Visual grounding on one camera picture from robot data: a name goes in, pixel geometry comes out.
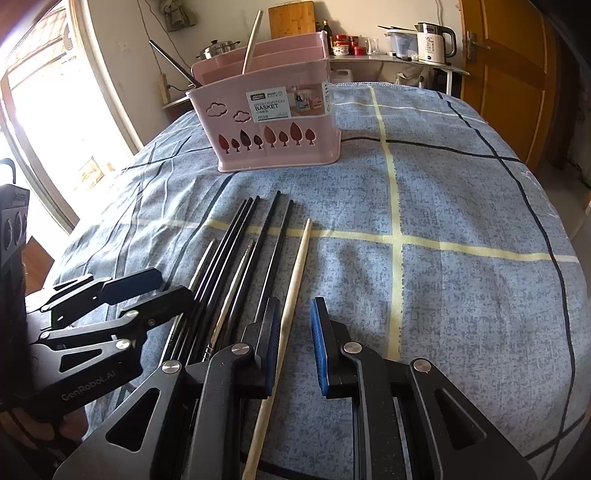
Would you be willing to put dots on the red canister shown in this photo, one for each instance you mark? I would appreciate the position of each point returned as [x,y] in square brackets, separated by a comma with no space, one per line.
[359,46]

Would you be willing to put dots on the white electric kettle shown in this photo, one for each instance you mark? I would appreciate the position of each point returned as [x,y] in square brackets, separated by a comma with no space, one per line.
[431,44]

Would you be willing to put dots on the clear glass cup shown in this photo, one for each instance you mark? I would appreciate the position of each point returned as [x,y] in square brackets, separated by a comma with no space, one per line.
[373,46]

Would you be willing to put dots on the dark oil bottle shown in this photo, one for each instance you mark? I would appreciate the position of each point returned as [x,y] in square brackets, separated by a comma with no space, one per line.
[327,34]

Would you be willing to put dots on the wooden door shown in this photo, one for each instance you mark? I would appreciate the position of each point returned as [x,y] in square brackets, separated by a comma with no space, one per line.
[508,69]

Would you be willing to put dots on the beige power strip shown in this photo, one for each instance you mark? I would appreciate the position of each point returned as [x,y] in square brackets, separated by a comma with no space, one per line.
[162,90]

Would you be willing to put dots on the beige curtain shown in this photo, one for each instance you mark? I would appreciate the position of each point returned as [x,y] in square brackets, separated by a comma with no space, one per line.
[173,14]

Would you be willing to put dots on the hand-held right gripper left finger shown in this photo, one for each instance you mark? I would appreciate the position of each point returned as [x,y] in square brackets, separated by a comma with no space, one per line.
[272,350]

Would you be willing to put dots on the blue water filter pitcher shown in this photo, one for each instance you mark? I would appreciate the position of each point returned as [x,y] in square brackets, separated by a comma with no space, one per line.
[401,44]

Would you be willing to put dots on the metal chopstick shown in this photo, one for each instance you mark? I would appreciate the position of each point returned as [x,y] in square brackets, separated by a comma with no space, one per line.
[198,277]
[229,300]

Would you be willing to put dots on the red lidded jar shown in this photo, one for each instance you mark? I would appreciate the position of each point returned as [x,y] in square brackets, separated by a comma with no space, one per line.
[340,46]

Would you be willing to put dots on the wooden cutting board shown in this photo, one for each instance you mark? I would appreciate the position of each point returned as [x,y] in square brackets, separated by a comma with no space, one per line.
[291,18]

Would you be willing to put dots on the steel steamer pot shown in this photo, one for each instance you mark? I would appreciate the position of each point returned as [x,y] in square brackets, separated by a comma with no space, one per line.
[217,50]

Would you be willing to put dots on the person's left hand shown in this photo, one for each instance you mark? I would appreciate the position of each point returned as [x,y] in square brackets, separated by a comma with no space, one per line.
[76,420]

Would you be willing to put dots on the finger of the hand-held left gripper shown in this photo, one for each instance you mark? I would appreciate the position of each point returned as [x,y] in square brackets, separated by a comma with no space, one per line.
[161,304]
[131,282]

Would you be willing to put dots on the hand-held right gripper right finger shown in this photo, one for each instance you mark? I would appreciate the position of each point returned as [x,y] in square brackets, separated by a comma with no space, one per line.
[321,350]

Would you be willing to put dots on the pink plastic chopstick basket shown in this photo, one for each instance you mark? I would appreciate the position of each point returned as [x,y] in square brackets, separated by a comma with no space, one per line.
[272,120]

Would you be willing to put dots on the metal kitchen table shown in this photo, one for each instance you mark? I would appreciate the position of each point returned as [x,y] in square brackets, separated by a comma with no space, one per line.
[383,60]

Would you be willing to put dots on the large window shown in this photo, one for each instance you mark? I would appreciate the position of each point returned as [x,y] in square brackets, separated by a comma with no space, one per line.
[55,115]

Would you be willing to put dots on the white plastic jug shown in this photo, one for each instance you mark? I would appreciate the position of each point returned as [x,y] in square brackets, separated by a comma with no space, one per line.
[341,76]

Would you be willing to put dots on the pale wooden chopstick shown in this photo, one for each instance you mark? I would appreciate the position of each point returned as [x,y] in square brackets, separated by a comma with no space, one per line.
[288,318]
[251,41]

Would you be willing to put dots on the blue plaid blanket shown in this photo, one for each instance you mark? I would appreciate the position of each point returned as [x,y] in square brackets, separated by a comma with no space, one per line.
[438,277]

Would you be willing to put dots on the low white shelf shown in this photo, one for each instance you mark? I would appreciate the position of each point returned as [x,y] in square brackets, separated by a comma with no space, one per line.
[178,104]

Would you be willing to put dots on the person's left forearm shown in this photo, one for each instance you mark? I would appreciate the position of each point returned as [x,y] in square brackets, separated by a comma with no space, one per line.
[27,452]

